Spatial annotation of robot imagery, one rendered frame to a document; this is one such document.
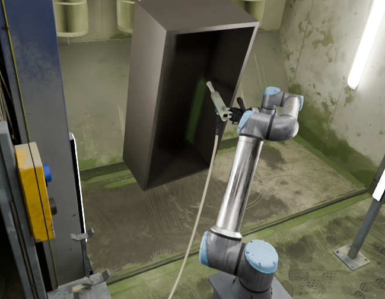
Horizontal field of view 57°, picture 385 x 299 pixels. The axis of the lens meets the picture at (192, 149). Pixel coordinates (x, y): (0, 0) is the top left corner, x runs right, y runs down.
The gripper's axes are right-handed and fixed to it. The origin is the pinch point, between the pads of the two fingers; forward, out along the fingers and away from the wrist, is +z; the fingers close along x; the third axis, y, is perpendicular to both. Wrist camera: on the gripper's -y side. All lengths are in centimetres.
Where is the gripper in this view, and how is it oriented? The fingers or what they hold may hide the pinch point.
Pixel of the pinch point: (218, 111)
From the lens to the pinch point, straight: 216.9
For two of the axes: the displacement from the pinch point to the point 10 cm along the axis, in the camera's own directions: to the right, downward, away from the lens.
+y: -1.1, 8.3, 5.4
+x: -1.7, -5.5, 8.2
